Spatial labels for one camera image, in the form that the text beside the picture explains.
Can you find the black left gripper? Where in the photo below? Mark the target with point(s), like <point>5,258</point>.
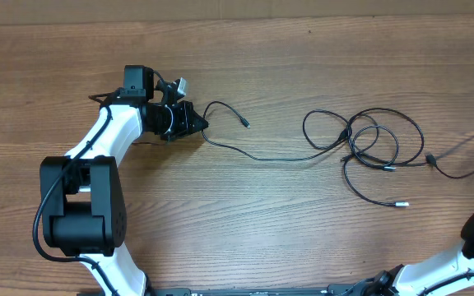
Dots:
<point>185,113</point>

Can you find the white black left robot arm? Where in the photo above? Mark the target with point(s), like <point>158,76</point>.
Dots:
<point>82,215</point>

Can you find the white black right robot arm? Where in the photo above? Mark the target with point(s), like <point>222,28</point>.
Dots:
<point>445,273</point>

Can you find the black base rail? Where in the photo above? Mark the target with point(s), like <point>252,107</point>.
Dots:
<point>360,289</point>

